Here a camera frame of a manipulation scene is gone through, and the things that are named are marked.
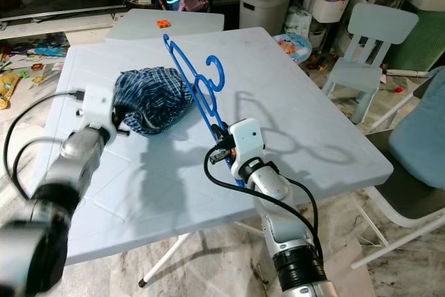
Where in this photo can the blue plaid garment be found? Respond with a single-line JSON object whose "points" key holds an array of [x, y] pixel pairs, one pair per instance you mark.
{"points": [[153, 99]]}

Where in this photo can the blue plastic hanger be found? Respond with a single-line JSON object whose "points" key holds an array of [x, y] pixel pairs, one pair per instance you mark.
{"points": [[201, 104]]}

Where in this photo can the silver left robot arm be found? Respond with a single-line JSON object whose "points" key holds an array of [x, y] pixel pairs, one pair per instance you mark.
{"points": [[55, 199]]}

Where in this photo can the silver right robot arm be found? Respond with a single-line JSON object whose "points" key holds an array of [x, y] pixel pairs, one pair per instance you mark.
{"points": [[285, 227]]}

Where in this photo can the white plastic folding table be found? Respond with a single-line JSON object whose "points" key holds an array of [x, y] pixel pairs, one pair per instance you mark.
{"points": [[306, 144]]}

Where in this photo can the orange toy block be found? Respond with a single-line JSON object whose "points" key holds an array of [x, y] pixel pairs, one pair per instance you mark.
{"points": [[163, 24]]}

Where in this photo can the yellow flat toy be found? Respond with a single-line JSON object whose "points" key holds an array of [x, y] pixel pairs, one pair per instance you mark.
{"points": [[10, 92]]}

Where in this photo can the white television bench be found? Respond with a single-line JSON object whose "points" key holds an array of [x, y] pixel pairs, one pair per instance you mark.
{"points": [[55, 26]]}

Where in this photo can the round blue toy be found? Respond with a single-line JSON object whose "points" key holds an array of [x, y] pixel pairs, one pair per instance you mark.
{"points": [[292, 46]]}

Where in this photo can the white lidded bin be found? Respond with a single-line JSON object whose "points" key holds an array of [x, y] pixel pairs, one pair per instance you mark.
{"points": [[265, 8]]}

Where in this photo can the white paper roll pack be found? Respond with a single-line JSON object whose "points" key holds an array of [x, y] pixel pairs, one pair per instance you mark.
{"points": [[297, 20]]}

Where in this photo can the white basket trolley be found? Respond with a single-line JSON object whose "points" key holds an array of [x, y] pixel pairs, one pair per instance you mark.
{"points": [[327, 5]]}

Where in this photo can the pale blue seat cushion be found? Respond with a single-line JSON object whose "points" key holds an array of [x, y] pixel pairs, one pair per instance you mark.
{"points": [[421, 123]]}

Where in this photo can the pale plastic child chair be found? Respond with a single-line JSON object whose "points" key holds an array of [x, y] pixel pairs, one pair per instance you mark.
{"points": [[382, 22]]}

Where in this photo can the green laundry basket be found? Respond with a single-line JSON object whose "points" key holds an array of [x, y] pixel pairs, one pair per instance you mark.
{"points": [[417, 43]]}

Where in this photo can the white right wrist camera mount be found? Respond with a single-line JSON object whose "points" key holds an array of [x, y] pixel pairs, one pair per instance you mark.
{"points": [[245, 137]]}

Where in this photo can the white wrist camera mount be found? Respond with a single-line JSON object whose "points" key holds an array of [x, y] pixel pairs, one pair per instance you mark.
{"points": [[245, 137], [97, 106]]}

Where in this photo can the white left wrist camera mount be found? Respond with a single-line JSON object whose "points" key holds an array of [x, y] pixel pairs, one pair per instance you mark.
{"points": [[97, 106]]}

